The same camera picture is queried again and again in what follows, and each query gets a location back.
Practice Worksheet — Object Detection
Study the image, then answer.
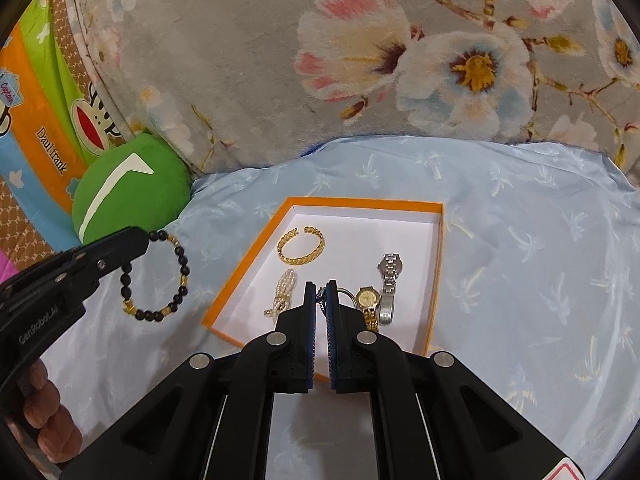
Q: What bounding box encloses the silver ring pendant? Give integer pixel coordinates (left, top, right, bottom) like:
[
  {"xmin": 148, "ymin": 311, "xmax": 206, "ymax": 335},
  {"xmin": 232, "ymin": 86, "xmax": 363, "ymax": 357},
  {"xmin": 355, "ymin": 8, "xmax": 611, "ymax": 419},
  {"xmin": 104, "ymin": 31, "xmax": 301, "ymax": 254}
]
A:
[{"xmin": 316, "ymin": 287, "xmax": 358, "ymax": 315}]

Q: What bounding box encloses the black and gold bead bracelet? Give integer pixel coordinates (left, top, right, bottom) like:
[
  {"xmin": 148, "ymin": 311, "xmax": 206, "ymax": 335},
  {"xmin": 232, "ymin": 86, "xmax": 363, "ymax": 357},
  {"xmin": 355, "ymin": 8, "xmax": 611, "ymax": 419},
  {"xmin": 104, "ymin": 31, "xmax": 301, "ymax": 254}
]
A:
[{"xmin": 119, "ymin": 228, "xmax": 191, "ymax": 323}]

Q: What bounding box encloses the orange white shallow box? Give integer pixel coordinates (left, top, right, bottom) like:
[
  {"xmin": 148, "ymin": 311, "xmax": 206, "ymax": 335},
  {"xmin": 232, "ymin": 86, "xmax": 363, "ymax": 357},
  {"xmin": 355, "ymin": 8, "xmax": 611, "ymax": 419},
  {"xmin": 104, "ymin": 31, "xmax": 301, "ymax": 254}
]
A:
[{"xmin": 202, "ymin": 197, "xmax": 445, "ymax": 356}]

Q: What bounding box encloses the person's left hand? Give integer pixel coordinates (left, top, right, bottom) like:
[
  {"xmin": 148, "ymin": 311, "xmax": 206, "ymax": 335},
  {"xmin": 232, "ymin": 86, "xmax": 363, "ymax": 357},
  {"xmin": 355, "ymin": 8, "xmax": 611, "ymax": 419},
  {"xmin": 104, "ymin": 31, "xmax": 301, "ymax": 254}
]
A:
[{"xmin": 23, "ymin": 360, "xmax": 82, "ymax": 464}]

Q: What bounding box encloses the silver wristwatch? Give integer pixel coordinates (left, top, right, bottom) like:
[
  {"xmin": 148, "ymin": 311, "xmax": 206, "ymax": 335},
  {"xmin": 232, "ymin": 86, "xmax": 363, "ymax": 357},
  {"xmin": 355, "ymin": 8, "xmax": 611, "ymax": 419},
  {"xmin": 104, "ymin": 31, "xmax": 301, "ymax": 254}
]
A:
[{"xmin": 378, "ymin": 252, "xmax": 404, "ymax": 325}]

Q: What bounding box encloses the pearl gold brooch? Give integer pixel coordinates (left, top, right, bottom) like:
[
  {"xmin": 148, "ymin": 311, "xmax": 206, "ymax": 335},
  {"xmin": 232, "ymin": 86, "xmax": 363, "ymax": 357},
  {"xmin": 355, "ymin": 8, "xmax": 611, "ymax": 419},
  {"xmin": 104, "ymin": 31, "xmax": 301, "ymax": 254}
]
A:
[{"xmin": 264, "ymin": 269, "xmax": 297, "ymax": 320}]

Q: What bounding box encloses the colourful cartoon monkey bedding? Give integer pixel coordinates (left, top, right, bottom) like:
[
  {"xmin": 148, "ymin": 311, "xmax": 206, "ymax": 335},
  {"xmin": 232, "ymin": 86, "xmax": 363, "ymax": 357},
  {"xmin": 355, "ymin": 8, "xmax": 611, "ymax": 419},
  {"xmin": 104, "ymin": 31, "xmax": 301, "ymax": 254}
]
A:
[{"xmin": 1, "ymin": 0, "xmax": 125, "ymax": 278}]

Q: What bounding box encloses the gold wristwatch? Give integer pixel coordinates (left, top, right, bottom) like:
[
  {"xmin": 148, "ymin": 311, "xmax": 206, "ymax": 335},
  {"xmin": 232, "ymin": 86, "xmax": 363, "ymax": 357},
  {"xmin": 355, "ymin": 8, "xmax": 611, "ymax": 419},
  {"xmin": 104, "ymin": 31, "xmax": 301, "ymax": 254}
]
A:
[{"xmin": 356, "ymin": 286, "xmax": 381, "ymax": 333}]

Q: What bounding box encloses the grey floral blanket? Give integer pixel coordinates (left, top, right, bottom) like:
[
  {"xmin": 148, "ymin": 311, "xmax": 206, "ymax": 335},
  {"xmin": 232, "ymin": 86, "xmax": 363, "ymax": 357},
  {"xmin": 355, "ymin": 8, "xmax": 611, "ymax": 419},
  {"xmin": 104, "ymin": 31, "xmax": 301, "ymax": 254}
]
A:
[{"xmin": 65, "ymin": 0, "xmax": 639, "ymax": 176}]

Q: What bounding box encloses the green round plush cushion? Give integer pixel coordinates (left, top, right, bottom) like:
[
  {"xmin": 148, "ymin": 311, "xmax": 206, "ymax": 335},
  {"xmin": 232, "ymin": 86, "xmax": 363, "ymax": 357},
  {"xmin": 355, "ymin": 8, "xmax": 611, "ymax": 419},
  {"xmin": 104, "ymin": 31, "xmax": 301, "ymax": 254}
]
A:
[{"xmin": 72, "ymin": 133, "xmax": 191, "ymax": 244}]

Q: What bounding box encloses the gold chain bangle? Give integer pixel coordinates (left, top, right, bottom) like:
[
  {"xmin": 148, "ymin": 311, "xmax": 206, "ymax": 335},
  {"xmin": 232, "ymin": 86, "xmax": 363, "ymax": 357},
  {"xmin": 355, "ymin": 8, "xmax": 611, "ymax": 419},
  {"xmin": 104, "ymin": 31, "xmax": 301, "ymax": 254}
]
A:
[{"xmin": 277, "ymin": 226, "xmax": 326, "ymax": 266}]

